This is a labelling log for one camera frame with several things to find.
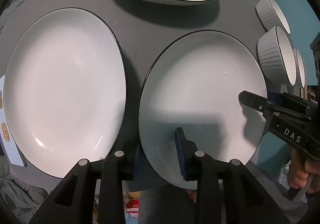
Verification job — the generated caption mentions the white plate black rim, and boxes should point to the white plate black rim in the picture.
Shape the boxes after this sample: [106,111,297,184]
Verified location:
[139,30,267,189]

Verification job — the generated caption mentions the large white round plate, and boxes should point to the large white round plate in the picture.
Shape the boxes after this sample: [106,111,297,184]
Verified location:
[3,8,126,178]

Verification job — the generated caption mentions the white ribbed bowl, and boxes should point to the white ribbed bowl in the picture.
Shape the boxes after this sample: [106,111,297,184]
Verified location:
[255,0,291,35]
[257,25,297,87]
[293,48,305,88]

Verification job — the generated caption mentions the white card with sticker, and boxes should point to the white card with sticker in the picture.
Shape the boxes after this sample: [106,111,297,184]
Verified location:
[0,75,26,167]

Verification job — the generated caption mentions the right hand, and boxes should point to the right hand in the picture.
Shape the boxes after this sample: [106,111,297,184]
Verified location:
[287,148,319,194]

